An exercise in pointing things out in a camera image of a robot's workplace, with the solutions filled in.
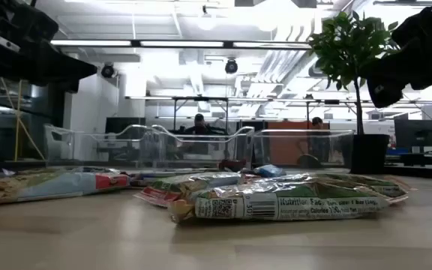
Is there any blue granola bar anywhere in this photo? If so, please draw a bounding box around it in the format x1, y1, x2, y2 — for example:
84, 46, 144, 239
253, 163, 287, 178

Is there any green leafy plant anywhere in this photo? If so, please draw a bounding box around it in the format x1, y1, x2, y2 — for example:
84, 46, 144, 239
307, 10, 401, 136

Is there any black round ceiling device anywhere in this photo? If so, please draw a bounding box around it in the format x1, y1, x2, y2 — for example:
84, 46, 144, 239
100, 63, 116, 79
224, 58, 239, 75

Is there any black computer monitor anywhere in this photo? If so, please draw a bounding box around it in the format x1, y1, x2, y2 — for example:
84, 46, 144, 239
105, 116, 146, 136
394, 118, 432, 151

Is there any black plant pot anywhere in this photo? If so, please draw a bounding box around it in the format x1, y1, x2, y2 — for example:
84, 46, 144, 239
349, 133, 391, 176

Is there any person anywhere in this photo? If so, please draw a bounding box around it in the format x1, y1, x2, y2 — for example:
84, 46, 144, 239
180, 113, 228, 158
305, 116, 333, 168

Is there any clear plastic bin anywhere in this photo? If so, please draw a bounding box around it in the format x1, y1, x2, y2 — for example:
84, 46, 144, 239
150, 125, 257, 169
251, 129, 356, 170
44, 124, 172, 169

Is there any long ceiling light bar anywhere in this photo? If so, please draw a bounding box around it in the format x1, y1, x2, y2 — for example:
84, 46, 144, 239
49, 39, 313, 50

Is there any orange partition panel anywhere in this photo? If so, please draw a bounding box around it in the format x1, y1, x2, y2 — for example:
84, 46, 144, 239
266, 120, 332, 166

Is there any yellow cord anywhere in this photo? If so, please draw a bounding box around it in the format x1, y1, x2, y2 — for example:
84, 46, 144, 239
0, 77, 47, 162

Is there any black aluminium table frame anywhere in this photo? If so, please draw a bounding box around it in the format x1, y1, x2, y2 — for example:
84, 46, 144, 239
0, 157, 432, 179

